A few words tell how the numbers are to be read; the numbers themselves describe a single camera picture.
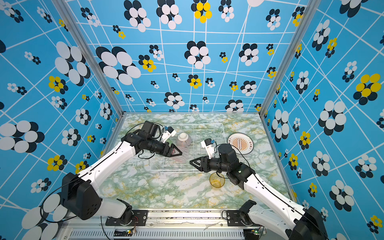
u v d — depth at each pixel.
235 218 0.74
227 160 0.57
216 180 0.85
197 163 0.71
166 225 0.72
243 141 1.00
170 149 0.68
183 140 0.96
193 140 1.00
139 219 0.74
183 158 0.74
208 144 0.66
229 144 0.61
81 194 0.41
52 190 0.67
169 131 0.72
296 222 0.39
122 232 0.72
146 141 0.63
